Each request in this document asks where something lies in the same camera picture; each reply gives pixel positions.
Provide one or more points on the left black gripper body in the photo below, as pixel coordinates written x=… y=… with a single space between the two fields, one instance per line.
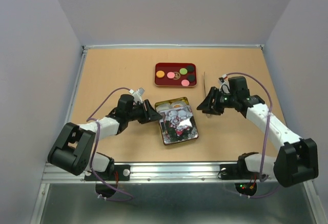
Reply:
x=138 y=113

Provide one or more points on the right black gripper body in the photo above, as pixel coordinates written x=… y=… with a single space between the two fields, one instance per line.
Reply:
x=223 y=101

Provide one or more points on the gold square cookie tin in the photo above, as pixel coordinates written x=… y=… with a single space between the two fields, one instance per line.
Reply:
x=172 y=100

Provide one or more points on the gold tin lid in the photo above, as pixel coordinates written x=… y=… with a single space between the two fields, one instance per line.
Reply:
x=178 y=125

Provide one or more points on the metal tongs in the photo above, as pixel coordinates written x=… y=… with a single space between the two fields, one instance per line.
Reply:
x=205 y=92

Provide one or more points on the red rectangular tray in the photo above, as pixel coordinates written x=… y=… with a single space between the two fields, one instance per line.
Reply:
x=176 y=82

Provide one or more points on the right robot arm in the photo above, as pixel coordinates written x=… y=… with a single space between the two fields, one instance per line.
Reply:
x=285 y=156

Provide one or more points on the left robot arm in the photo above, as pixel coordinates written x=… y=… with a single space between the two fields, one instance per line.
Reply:
x=72 y=148

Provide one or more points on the white paper cup back left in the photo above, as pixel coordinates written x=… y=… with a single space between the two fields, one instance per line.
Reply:
x=163 y=107

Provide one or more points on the white paper cup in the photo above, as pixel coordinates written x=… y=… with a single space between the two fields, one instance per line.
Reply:
x=182 y=103
x=163 y=107

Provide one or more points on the white paper cup back right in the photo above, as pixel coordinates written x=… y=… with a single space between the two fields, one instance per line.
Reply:
x=182 y=103

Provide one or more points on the black round cookie lower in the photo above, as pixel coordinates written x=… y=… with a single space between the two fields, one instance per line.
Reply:
x=191 y=78

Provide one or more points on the black round cookie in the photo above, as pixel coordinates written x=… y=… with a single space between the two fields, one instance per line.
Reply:
x=191 y=78
x=190 y=68

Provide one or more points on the pink round cookie lower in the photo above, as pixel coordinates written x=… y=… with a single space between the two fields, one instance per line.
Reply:
x=185 y=82

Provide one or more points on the pink round cookie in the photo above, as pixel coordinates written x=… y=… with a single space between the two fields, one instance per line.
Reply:
x=185 y=82
x=171 y=75

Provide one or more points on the black round cookie upper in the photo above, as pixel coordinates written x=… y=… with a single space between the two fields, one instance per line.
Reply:
x=190 y=68

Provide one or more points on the orange round cookie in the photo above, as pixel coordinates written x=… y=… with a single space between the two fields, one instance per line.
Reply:
x=160 y=74

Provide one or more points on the green round cookie upper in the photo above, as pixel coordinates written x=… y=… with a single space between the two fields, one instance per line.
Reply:
x=183 y=71

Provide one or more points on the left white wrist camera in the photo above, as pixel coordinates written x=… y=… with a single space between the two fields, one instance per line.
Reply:
x=137 y=95

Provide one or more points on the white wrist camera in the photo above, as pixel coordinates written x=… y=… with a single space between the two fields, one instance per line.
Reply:
x=137 y=95
x=224 y=80

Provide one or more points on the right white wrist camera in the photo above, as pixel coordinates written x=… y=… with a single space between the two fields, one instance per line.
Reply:
x=224 y=80

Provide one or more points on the aluminium front rail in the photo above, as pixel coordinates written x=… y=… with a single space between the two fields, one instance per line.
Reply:
x=148 y=173

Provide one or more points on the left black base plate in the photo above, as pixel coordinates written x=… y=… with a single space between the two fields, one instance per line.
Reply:
x=120 y=172

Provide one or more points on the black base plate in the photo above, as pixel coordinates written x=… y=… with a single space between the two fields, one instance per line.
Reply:
x=234 y=171
x=120 y=172

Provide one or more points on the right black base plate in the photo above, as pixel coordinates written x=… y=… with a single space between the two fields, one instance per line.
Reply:
x=234 y=171

